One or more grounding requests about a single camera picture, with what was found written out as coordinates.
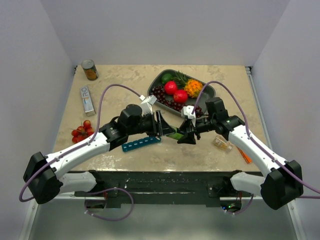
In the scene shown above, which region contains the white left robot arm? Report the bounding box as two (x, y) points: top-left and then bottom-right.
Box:
(23, 104), (176, 204)

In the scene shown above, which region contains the silver toothpaste box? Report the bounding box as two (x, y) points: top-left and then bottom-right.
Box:
(80, 85), (96, 117)

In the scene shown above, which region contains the green pill bottle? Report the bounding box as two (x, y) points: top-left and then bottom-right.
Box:
(167, 127), (185, 141)

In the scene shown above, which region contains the orange medicine box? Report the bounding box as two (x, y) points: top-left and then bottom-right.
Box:
(237, 147), (252, 164)

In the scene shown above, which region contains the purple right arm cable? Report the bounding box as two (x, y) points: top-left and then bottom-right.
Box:
(194, 80), (320, 216)

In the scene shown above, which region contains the red apple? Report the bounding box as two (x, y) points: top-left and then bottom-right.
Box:
(173, 89), (188, 104)
(164, 81), (178, 96)

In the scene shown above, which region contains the red apple front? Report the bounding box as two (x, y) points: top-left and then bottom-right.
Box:
(173, 89), (188, 104)

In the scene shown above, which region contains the clear pill bottle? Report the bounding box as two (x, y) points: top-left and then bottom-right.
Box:
(213, 135), (233, 153)

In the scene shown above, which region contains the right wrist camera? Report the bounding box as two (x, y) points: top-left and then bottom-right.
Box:
(180, 105), (196, 127)

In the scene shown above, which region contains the orange spiky fruit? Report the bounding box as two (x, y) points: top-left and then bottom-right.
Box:
(183, 78), (204, 99)

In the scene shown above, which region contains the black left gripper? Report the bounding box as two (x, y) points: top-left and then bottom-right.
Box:
(128, 110), (176, 138)

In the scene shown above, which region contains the grey fruit tray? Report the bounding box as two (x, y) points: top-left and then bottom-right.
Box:
(147, 69), (216, 116)

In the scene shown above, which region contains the red apple back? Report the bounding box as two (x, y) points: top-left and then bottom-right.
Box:
(164, 81), (178, 96)

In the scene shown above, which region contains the teal weekly pill organizer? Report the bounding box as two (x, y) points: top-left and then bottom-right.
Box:
(121, 137), (162, 153)

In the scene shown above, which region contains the red cherry bunch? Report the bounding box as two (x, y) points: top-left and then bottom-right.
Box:
(71, 120), (95, 144)

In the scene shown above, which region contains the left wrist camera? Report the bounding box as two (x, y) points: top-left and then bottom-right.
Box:
(139, 95), (157, 116)

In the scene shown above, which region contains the tin can with fruit label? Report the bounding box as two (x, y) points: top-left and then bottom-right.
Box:
(81, 59), (99, 81)

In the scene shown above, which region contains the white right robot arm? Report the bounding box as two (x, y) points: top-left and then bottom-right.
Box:
(178, 97), (304, 210)

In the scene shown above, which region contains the dark red grape bunch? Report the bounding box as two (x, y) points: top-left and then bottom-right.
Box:
(152, 86), (196, 112)

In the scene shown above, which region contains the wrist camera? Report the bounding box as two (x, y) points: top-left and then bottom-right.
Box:
(139, 95), (157, 116)
(180, 105), (196, 127)

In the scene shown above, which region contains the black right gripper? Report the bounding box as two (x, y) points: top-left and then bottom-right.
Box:
(176, 116), (216, 145)

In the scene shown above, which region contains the green lime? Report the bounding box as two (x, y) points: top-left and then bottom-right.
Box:
(161, 73), (173, 85)

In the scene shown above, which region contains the aluminium frame rail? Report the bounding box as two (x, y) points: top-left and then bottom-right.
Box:
(57, 194), (296, 202)

